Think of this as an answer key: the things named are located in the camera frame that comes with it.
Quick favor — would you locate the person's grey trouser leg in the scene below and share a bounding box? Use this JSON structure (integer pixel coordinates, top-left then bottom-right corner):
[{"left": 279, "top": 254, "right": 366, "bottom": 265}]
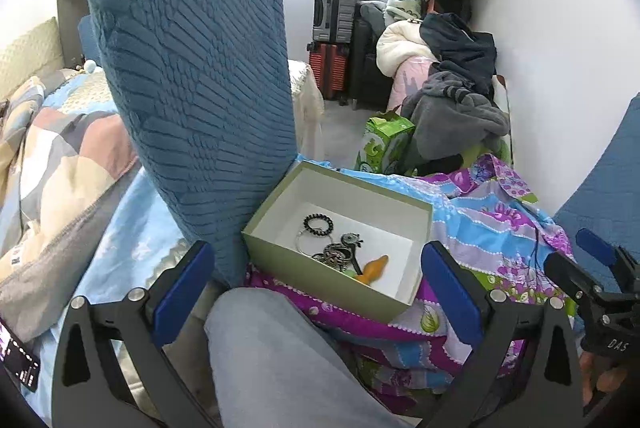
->
[{"left": 204, "top": 287, "right": 412, "bottom": 428}]

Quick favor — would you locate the blue quilted chair cover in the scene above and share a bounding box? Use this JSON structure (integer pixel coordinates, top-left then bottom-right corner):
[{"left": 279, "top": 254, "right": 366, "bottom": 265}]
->
[
  {"left": 84, "top": 0, "right": 294, "bottom": 290},
  {"left": 552, "top": 93, "right": 640, "bottom": 261}
]

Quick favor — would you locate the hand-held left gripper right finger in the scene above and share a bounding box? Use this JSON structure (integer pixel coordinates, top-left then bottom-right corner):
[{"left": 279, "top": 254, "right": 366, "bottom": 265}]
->
[{"left": 421, "top": 241, "right": 584, "bottom": 428}]

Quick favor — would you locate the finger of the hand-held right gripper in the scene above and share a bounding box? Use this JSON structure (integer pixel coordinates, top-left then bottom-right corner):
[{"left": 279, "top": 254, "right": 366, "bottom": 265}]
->
[
  {"left": 543, "top": 251, "right": 603, "bottom": 306},
  {"left": 575, "top": 228, "right": 623, "bottom": 270}
]

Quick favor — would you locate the beige lace furniture cover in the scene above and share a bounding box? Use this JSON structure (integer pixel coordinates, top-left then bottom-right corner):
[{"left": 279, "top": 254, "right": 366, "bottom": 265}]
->
[{"left": 289, "top": 61, "right": 327, "bottom": 160}]

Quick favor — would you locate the patchwork bed blanket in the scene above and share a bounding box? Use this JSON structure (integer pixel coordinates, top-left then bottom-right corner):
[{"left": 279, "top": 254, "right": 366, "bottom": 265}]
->
[{"left": 0, "top": 76, "right": 145, "bottom": 345}]

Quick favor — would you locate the orange gourd ornament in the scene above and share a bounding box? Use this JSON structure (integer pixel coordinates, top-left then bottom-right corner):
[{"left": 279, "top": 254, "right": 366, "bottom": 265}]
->
[{"left": 357, "top": 257, "right": 390, "bottom": 287}]

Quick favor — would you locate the olive green cardboard box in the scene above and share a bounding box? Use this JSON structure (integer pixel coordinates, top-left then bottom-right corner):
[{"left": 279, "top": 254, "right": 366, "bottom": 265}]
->
[{"left": 241, "top": 159, "right": 434, "bottom": 324}]

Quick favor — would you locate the colourful floral striped cloth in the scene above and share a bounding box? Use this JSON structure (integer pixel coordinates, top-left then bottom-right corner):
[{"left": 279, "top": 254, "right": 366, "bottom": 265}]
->
[{"left": 245, "top": 153, "right": 576, "bottom": 415}]

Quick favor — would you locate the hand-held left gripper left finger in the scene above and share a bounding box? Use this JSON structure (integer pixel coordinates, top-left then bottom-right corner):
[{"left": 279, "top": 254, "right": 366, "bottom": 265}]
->
[{"left": 51, "top": 241, "right": 222, "bottom": 428}]

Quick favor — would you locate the cream puffer jacket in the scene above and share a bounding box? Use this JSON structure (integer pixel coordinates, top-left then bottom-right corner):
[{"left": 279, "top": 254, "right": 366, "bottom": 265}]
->
[{"left": 376, "top": 21, "right": 442, "bottom": 82}]

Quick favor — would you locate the person's right hand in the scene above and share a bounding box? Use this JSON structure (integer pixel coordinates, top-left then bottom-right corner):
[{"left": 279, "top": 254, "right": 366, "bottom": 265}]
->
[{"left": 580, "top": 350, "right": 629, "bottom": 410}]

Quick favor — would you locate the silver bead chain bracelet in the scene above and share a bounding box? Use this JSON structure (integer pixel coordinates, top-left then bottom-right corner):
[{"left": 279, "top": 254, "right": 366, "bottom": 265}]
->
[{"left": 295, "top": 228, "right": 327, "bottom": 260}]

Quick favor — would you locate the cream quilted pillow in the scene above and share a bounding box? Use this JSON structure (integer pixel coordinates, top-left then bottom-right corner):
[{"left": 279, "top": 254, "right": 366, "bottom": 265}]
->
[{"left": 0, "top": 17, "right": 67, "bottom": 102}]

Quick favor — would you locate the pink cloth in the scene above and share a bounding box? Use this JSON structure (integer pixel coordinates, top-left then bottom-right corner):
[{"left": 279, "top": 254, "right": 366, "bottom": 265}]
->
[{"left": 387, "top": 57, "right": 437, "bottom": 111}]

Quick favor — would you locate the red suitcase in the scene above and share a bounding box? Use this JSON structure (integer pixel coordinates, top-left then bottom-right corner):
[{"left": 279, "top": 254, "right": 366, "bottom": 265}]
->
[{"left": 309, "top": 42, "right": 350, "bottom": 102}]

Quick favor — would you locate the black suitcase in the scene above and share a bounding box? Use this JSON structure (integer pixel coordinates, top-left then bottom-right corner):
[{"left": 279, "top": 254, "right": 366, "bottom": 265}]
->
[{"left": 348, "top": 16, "right": 396, "bottom": 110}]

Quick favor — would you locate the green printed carton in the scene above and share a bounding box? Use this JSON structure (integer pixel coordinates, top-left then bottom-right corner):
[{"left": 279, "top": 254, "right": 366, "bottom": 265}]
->
[{"left": 355, "top": 113, "right": 417, "bottom": 174}]

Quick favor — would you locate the grey suitcase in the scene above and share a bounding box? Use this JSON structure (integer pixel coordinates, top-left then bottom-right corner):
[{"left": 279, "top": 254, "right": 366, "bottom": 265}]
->
[{"left": 312, "top": 0, "right": 359, "bottom": 44}]

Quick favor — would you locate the black and beige patterned bangle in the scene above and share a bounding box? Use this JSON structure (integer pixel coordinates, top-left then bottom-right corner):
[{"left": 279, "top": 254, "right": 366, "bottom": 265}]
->
[{"left": 312, "top": 244, "right": 354, "bottom": 272}]

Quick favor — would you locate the light blue bed sheet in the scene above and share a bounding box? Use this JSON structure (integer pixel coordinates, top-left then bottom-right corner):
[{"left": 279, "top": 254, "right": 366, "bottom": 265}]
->
[{"left": 30, "top": 68, "right": 202, "bottom": 428}]

